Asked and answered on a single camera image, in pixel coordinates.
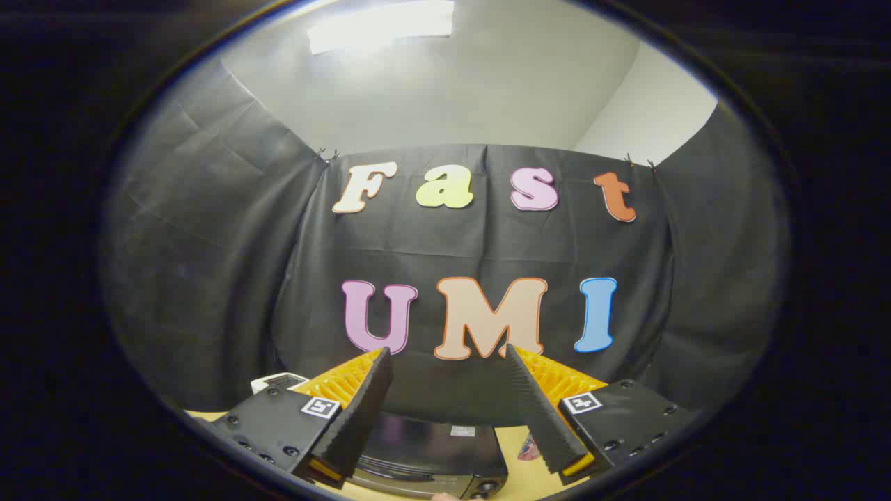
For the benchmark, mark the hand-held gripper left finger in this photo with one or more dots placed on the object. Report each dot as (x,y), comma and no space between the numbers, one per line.
(362,410)

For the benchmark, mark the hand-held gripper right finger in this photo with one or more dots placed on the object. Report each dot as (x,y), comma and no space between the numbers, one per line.
(539,410)

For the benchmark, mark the black toaster oven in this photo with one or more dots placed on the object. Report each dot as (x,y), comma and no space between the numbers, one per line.
(435,452)

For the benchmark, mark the white pop-up toaster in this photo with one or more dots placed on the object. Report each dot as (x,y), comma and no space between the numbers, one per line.
(277,382)

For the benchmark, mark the pink white can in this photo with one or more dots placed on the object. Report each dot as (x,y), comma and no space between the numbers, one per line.
(528,447)

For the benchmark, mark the black backdrop cloth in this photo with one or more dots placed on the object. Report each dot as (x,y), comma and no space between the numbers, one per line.
(452,243)

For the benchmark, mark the ceiling light panel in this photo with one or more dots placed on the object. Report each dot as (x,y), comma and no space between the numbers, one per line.
(381,24)

